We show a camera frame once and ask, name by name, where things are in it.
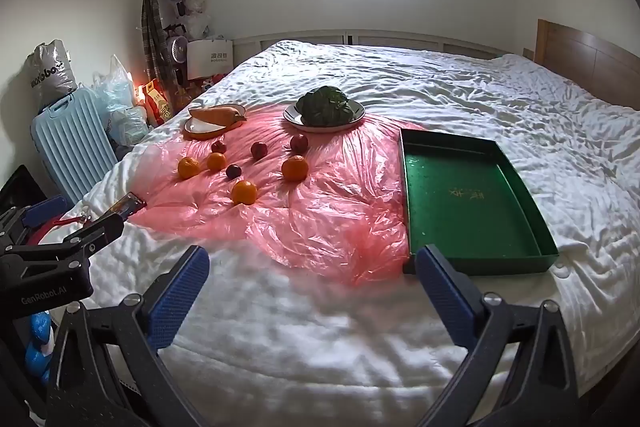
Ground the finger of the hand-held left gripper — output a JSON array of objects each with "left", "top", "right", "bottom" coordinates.
[
  {"left": 0, "top": 212, "right": 126, "bottom": 264},
  {"left": 0, "top": 196, "right": 74, "bottom": 254}
]

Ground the green tray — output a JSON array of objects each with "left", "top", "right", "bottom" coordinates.
[{"left": 399, "top": 128, "right": 559, "bottom": 276}]

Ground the grey printed bag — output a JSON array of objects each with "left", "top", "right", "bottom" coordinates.
[{"left": 26, "top": 39, "right": 78, "bottom": 112}]

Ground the carrot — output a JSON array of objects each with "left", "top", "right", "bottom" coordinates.
[{"left": 188, "top": 106, "right": 248, "bottom": 128}]

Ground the red yellow snack bag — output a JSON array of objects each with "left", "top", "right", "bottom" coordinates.
[{"left": 142, "top": 79, "right": 173, "bottom": 125}]

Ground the black case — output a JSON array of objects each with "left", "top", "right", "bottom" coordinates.
[{"left": 0, "top": 164, "right": 48, "bottom": 212}]

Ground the white plate with black streaks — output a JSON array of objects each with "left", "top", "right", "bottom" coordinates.
[{"left": 283, "top": 99, "right": 366, "bottom": 134}]

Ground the clear bluish plastic bag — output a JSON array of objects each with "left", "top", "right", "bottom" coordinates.
[{"left": 92, "top": 54, "right": 148, "bottom": 145}]

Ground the white plastic bag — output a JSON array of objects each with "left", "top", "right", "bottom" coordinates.
[{"left": 185, "top": 0, "right": 211, "bottom": 40}]

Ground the pink plastic sheet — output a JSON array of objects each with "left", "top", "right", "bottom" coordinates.
[{"left": 131, "top": 104, "right": 426, "bottom": 288}]

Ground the bok choy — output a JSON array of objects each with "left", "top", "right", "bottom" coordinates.
[{"left": 296, "top": 86, "right": 353, "bottom": 126}]

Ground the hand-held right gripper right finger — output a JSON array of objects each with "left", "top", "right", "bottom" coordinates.
[{"left": 415, "top": 244, "right": 593, "bottom": 427}]

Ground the plaid scarf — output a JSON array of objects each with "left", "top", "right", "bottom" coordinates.
[{"left": 141, "top": 0, "right": 173, "bottom": 82}]

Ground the white paper box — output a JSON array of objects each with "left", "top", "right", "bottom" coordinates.
[{"left": 186, "top": 38, "right": 234, "bottom": 80}]

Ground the red object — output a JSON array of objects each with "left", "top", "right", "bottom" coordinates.
[{"left": 27, "top": 213, "right": 96, "bottom": 250}]

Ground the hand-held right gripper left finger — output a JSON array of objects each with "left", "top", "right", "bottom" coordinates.
[{"left": 47, "top": 245, "right": 211, "bottom": 427}]

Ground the orange-rimmed white plate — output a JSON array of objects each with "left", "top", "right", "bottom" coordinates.
[{"left": 182, "top": 104, "right": 248, "bottom": 141}]

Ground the wooden headboard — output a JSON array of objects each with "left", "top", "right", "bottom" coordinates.
[{"left": 532, "top": 19, "right": 640, "bottom": 110}]

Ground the person's left hand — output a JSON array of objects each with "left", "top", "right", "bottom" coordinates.
[{"left": 25, "top": 311, "right": 55, "bottom": 385}]

